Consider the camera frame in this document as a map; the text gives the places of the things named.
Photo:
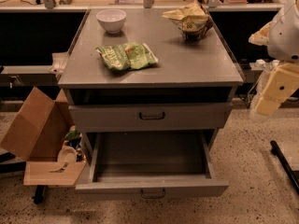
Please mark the grey top drawer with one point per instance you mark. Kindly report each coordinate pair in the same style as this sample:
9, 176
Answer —
154, 117

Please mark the brown cardboard box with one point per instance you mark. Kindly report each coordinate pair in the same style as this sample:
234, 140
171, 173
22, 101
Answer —
36, 136

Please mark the grey drawer cabinet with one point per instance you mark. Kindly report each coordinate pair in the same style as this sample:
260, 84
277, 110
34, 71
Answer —
186, 73

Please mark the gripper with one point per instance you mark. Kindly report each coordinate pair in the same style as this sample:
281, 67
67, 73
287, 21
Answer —
284, 36

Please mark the white cup in box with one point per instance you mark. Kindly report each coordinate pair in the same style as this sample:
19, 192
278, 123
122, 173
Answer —
67, 154

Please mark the black floor bar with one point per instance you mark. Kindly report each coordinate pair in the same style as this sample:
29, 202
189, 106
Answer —
293, 175

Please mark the yellow brown snack bag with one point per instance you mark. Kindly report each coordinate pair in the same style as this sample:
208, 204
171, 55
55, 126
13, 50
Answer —
192, 20

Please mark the green chip bag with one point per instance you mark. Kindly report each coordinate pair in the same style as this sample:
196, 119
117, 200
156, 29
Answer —
127, 56

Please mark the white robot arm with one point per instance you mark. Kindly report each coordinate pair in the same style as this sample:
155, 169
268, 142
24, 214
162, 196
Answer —
281, 36

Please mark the green packet in box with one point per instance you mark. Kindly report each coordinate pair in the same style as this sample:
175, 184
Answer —
72, 134

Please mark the grey drawer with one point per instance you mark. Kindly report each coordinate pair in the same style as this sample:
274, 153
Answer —
154, 117
150, 166

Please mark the white ceramic bowl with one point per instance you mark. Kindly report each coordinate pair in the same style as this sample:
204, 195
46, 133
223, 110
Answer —
111, 20

